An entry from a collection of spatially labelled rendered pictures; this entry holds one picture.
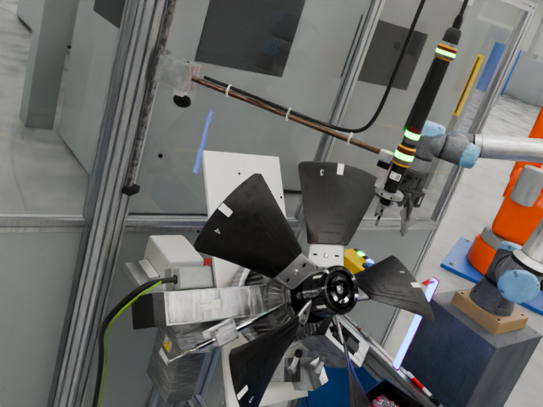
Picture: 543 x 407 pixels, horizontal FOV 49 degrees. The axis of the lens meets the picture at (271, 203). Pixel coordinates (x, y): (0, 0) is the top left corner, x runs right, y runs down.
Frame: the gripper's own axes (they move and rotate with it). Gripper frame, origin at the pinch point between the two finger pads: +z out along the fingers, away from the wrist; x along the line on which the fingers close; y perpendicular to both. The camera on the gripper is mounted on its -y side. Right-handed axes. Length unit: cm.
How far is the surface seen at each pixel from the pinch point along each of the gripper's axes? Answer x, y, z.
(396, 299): -30.8, -23.9, 5.0
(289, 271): -21, -55, 1
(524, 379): 21, 213, 123
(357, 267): 0.7, -5.0, 16.0
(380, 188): -24, -39, -24
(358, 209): -16.0, -33.9, -13.8
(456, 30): -26, -37, -63
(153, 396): 28, -50, 85
